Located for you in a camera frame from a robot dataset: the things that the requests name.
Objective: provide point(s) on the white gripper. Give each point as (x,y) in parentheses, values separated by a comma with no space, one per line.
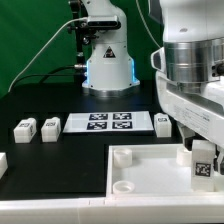
(202,113)

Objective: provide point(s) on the white square tabletop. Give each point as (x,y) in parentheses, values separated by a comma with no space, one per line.
(149,170)

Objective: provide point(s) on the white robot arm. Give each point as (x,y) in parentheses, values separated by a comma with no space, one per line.
(189,66)

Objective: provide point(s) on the white marker sheet with tags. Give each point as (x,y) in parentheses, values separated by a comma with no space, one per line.
(108,122)

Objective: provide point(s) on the white left obstacle block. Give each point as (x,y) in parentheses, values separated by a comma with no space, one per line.
(3,164)

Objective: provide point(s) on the white front wall rail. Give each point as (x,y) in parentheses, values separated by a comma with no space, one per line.
(114,211)

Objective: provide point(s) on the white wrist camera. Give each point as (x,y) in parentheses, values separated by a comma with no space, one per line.
(158,61)

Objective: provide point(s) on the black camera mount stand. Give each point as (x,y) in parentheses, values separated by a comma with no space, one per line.
(82,35)

